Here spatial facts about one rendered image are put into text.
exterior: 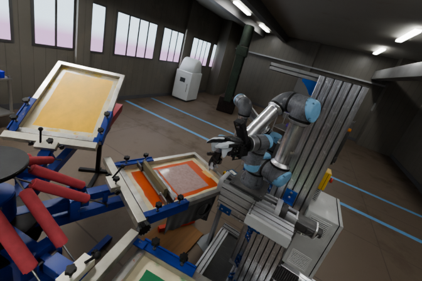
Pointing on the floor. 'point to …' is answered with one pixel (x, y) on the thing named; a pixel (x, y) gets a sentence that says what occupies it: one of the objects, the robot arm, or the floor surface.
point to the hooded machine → (188, 79)
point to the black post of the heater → (95, 167)
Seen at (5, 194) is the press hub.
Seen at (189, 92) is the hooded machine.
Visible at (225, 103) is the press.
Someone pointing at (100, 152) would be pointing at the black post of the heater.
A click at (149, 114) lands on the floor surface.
